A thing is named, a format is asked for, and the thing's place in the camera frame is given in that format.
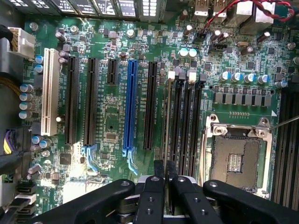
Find black RAM slot white latch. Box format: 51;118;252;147
179;69;197;177

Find long black expansion slot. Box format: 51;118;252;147
83;57;99;147
64;56;80;146
142;61;158;151

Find blue expansion slot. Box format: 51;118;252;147
121;59;139;175

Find RAM stick in slot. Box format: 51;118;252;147
161;70;176;164

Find short black expansion slot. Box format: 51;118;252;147
107;58;118;85

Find white PCI expansion slot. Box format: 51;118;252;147
40;48;62;137

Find thin metal locking lever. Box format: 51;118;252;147
199;126;209;186
268;115;299;130

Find CPU socket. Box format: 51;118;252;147
201;112;274;199

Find black square chip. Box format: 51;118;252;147
59;152;72;166

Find green motherboard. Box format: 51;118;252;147
21;0;299;212

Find grey inductor row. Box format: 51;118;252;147
213;91;272;107

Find black SATA port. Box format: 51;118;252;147
16;183;38;195
14;203;37;217

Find black fan header connector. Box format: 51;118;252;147
208;42;228;54

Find metal rear port block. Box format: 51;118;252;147
223;0;256;29
238;2;276;36
193;0;211;17
211;0;228;24

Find white power connector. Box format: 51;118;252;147
7;26;37;61

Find metal socket cover frame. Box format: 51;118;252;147
209;118;273;199

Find black sleeved cable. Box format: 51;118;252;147
0;150;32;175

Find purple wire bundle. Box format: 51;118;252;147
2;129;16;156

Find black wire plug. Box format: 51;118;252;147
193;29;206;43

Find yellow braided cable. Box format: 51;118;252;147
0;74;24;100

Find red and black twisted wire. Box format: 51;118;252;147
202;0;296;33

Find black thick cable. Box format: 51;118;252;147
0;24;14;49

